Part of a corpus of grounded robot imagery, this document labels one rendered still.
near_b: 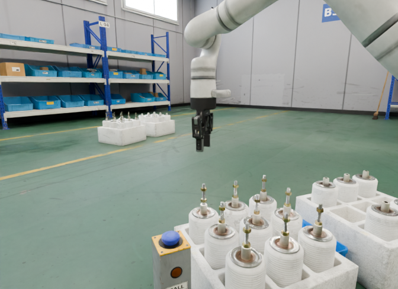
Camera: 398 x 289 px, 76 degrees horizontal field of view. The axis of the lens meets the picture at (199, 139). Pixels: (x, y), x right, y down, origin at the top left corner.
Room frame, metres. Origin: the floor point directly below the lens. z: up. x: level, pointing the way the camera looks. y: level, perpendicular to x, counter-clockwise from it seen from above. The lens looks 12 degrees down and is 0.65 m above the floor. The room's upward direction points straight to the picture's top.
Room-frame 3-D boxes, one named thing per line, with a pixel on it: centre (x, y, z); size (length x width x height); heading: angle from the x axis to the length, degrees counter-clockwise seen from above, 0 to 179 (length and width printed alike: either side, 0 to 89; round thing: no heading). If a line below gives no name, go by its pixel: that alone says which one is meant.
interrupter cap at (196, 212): (0.75, -0.02, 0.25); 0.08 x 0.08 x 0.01
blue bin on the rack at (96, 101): (5.18, 2.23, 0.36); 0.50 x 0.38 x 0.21; 54
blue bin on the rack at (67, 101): (4.83, 2.47, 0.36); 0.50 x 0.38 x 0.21; 54
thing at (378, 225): (0.76, -0.61, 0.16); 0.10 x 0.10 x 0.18
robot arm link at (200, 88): (0.74, -0.03, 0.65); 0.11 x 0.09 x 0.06; 71
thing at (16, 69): (4.11, 2.94, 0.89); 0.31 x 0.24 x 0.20; 53
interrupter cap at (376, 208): (0.76, -0.61, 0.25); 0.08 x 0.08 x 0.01
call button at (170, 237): (0.50, 0.06, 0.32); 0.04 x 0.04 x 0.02
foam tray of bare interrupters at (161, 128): (3.45, 0.61, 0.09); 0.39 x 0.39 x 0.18; 56
